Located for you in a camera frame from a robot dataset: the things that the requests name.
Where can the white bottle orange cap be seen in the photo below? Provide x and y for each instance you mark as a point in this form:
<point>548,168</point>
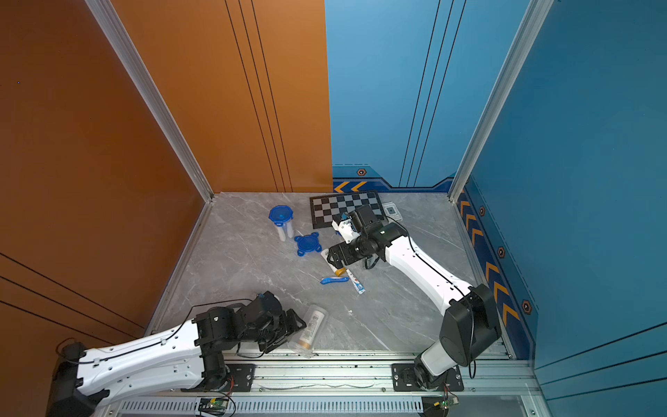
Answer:
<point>338,272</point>
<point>309,333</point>

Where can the small white card box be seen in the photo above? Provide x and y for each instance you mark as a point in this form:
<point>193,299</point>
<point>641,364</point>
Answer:
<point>391,211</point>

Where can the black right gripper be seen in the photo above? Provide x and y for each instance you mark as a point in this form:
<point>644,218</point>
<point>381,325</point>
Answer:
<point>347,260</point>

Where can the clear plastic container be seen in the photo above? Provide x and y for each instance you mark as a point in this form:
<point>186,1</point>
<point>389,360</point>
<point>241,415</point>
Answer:
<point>293,341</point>
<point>286,232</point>

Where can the clear plastic container back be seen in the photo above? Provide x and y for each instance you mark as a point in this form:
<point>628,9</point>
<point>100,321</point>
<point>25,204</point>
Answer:
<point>286,232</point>

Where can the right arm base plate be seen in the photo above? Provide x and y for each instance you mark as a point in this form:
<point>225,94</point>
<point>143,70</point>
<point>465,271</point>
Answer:
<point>407,378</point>

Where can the aluminium front rail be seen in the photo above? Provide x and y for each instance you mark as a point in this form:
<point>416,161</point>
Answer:
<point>371,372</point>

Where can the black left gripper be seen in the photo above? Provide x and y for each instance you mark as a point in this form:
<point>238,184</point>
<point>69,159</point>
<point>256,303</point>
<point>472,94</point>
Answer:
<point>286,327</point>

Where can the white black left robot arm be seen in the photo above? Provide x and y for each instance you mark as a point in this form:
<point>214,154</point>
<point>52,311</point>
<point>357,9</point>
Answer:
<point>189,356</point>

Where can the black white checkerboard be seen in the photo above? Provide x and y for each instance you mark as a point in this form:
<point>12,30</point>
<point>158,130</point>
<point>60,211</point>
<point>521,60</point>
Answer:
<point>324,209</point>

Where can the circuit board right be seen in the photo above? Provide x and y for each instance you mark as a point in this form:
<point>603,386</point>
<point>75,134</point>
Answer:
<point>438,406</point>

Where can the blue toothbrush middle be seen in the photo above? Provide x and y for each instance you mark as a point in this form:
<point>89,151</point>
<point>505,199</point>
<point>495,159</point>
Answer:
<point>330,280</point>

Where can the green circuit board left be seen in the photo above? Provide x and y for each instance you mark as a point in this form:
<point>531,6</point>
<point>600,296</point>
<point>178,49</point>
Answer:
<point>216,406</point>

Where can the toothpaste tube right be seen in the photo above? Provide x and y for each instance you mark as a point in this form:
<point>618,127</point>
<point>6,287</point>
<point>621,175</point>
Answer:
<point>355,281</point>

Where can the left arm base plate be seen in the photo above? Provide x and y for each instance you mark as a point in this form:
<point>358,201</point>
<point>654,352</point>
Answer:
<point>239,378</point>

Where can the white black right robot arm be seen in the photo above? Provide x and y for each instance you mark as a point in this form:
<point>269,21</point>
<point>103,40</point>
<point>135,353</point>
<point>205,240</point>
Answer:
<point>470,320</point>

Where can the blue lid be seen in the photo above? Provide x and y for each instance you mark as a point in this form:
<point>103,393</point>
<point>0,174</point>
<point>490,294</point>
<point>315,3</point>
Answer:
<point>308,244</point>
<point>280,215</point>

